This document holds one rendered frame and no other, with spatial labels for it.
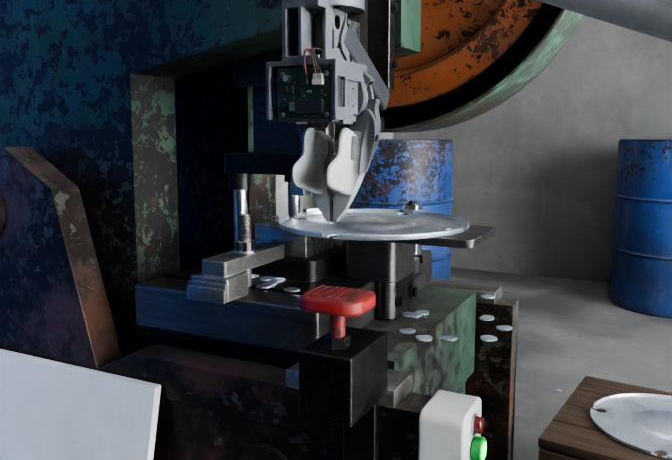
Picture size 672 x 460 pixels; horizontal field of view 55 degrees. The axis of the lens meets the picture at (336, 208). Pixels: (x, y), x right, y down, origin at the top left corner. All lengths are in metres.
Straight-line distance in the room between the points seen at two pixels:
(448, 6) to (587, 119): 2.94
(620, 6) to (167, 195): 0.68
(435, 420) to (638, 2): 0.48
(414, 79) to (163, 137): 0.53
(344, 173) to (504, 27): 0.72
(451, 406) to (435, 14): 0.84
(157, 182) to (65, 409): 0.35
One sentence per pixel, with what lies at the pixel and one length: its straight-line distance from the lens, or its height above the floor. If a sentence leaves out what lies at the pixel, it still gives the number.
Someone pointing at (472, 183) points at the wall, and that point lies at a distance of 4.36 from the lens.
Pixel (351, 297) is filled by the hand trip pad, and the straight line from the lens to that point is 0.65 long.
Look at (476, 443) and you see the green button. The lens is 0.75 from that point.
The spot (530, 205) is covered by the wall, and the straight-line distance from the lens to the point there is 4.29.
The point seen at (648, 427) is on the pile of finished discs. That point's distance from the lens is 1.44.
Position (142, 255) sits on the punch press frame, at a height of 0.74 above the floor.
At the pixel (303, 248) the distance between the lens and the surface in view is 0.97.
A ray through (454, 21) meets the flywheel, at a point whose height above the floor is 1.14.
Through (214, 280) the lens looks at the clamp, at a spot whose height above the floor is 0.73.
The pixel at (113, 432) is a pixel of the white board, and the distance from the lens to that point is 0.98.
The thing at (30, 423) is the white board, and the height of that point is 0.50.
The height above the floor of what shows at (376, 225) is 0.79.
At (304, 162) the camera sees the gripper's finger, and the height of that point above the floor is 0.89.
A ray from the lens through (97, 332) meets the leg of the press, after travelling 1.01.
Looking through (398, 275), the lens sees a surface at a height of 0.71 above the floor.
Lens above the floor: 0.92
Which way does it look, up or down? 7 degrees down
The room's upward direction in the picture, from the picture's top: straight up
